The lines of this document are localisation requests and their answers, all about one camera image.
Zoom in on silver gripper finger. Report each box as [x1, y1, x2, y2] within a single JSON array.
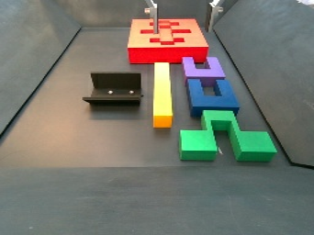
[[145, 0, 158, 34], [209, 0, 224, 29]]

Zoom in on blue U-shaped block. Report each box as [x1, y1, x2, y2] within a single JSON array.
[[188, 79, 241, 118]]

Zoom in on red puzzle board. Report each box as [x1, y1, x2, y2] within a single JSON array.
[[127, 18, 209, 64]]

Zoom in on yellow long bar block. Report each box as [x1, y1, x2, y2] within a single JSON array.
[[154, 62, 173, 128]]

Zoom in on green zigzag block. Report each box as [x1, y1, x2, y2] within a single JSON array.
[[180, 110, 277, 162]]

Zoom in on purple U-shaped block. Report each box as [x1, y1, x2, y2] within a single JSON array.
[[182, 57, 226, 87]]

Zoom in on black angle fixture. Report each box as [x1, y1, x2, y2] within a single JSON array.
[[83, 72, 142, 105]]

